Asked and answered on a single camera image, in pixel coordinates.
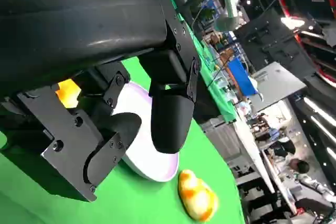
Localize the lilac plate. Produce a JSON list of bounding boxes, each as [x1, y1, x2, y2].
[[111, 81, 180, 183]]

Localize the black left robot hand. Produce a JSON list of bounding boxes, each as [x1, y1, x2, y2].
[[0, 0, 203, 203]]

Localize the blue box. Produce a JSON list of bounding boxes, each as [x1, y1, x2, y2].
[[227, 58, 260, 97]]

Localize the person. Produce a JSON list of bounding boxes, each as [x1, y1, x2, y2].
[[287, 158, 336, 201]]

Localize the grey flat panel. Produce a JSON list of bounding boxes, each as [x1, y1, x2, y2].
[[250, 61, 307, 107]]

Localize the orange toy bread roll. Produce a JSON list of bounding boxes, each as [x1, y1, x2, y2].
[[54, 78, 81, 109], [177, 169, 219, 222]]

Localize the green cloth on background table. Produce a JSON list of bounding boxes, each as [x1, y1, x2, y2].
[[154, 0, 237, 124]]

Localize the white workshop table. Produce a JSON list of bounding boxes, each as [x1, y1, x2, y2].
[[233, 118, 276, 195]]

